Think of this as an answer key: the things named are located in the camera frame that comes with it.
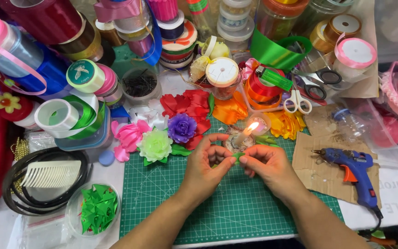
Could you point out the person's left hand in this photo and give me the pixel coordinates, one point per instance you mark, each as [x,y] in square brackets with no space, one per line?
[199,173]

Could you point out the person's right hand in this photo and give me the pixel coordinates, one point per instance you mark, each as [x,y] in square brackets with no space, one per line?
[275,173]

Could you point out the small green ribbon piece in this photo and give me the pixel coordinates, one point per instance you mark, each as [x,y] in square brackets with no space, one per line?
[237,157]

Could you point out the green ribbon leaf cluster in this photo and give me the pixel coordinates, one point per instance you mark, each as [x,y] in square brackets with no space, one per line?
[266,140]

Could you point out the brown shell candle dish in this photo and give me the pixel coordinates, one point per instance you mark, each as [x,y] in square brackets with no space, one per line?
[228,143]

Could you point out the purple ribbon flower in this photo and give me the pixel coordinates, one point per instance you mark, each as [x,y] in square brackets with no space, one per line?
[181,128]

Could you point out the lit white candle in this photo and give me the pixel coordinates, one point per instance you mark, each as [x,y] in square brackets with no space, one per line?
[244,135]

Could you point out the green cutting mat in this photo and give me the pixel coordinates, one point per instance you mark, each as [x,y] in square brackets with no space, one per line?
[240,207]

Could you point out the brown cardboard sheet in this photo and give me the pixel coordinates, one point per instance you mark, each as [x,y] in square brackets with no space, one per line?
[323,179]

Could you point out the heap of yellow ribbon petals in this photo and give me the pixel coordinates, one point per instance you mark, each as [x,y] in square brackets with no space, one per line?
[287,124]

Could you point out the small glass of beads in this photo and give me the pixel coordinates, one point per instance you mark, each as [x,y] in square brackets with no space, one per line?
[264,122]

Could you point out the pale green ribbon flower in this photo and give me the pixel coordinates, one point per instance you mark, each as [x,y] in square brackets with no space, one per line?
[154,146]

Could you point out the heap of orange ribbon petals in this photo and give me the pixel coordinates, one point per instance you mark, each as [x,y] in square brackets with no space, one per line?
[229,110]

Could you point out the heap of red ribbon petals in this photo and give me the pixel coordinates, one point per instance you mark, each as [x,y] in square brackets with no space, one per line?
[188,103]

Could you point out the heap of white ribbon petals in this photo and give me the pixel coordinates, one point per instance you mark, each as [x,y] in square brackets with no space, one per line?
[150,117]

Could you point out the pink ribbon flower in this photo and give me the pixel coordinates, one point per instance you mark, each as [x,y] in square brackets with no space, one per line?
[130,136]

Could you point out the blue hot glue gun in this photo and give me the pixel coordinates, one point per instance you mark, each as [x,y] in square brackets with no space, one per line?
[354,169]

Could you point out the orange ribbon roll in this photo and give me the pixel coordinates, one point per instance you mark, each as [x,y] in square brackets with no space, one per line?
[254,91]

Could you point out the clear glass jar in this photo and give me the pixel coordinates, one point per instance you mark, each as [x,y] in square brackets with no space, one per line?
[225,91]

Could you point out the clear plastic bottle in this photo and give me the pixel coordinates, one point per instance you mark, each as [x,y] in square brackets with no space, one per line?
[349,122]

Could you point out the blue round felt piece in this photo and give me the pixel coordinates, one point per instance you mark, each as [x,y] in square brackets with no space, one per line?
[106,157]

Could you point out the green lighter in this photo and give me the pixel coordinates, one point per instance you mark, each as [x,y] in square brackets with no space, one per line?
[275,79]

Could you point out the clear jar of black pins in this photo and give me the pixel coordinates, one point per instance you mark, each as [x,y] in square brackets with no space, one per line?
[139,85]

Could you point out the pile of green ribbon leaves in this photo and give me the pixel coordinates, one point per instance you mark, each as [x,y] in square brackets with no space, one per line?
[98,207]

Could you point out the blue-lidded plastic box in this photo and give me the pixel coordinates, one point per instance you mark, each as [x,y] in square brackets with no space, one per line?
[95,140]

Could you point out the clear plastic bag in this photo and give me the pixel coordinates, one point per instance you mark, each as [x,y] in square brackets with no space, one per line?
[389,138]

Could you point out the wide green ribbon strip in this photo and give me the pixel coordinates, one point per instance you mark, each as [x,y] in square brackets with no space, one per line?
[271,52]

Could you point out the pink ribbon spool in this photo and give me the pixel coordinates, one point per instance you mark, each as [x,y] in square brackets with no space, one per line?
[108,80]

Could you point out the clear plastic bowl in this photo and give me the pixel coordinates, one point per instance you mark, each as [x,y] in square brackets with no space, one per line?
[73,211]

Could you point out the stack of mixed ribbon rolls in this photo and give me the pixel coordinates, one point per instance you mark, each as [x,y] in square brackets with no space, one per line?
[178,41]

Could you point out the pale pink ribbon roll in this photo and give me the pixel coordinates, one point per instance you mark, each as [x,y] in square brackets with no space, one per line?
[355,53]

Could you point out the white plastic comb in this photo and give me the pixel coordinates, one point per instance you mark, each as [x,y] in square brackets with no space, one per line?
[52,174]

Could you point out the mint green ribbon spool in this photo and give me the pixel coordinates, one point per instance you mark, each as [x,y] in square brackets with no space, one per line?
[83,74]

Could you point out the green ribbon on white spool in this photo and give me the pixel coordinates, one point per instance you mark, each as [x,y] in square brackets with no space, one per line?
[57,116]

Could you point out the stack of clear bead jars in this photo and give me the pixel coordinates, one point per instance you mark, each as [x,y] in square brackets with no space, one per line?
[235,24]

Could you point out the orange-lidded clear jar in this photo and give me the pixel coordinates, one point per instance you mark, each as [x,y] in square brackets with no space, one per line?
[282,17]

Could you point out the gold ribbon roll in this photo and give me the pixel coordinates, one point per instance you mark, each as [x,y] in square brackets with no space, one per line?
[342,27]

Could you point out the clear zip bag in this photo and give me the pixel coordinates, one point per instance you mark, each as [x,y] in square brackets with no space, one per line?
[43,231]

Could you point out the brown and gold ribbon rolls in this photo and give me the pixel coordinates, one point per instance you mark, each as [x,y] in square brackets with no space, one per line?
[85,43]

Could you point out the large blue ribbon roll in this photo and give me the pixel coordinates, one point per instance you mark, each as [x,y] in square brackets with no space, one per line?
[52,72]

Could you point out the bundle of black headbands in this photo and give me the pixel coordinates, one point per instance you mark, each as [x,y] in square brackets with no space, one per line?
[19,204]

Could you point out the yellow fabric flower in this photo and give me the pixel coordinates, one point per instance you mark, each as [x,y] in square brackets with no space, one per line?
[7,102]

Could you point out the dark red ribbon roll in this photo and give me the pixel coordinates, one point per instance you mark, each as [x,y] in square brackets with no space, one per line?
[43,19]

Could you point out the light blue ribbon roll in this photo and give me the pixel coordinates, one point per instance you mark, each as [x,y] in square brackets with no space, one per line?
[9,48]

